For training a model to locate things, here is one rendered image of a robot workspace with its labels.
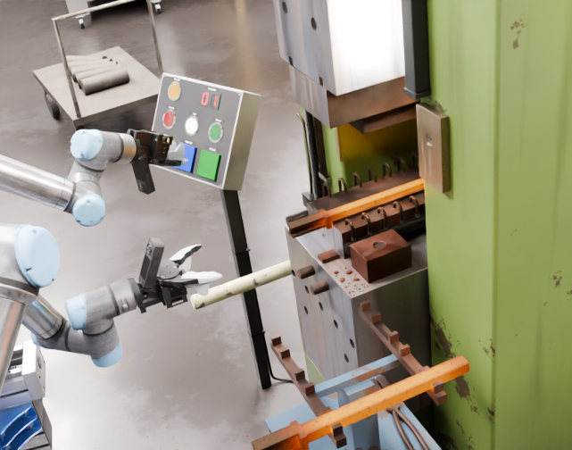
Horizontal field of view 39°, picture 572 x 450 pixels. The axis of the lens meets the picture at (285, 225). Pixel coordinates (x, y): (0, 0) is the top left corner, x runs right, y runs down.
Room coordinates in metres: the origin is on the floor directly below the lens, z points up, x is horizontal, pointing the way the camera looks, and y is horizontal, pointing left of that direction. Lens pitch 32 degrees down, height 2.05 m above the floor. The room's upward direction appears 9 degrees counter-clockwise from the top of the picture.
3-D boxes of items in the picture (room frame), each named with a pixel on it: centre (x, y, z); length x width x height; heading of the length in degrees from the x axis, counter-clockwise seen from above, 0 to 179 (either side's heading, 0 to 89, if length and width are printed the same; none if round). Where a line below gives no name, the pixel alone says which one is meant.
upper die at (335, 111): (1.79, -0.30, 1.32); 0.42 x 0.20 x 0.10; 109
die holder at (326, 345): (1.74, -0.32, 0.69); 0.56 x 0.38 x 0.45; 109
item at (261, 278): (2.01, 0.10, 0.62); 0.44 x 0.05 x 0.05; 109
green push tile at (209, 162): (2.06, 0.19, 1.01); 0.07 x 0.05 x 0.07; 44
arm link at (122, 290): (1.52, 0.39, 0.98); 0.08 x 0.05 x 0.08; 20
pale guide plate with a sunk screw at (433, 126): (1.46, -0.32, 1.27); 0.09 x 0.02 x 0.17; 19
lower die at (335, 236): (1.79, -0.30, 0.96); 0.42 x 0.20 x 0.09; 109
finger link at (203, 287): (1.52, 0.21, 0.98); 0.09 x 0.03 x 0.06; 74
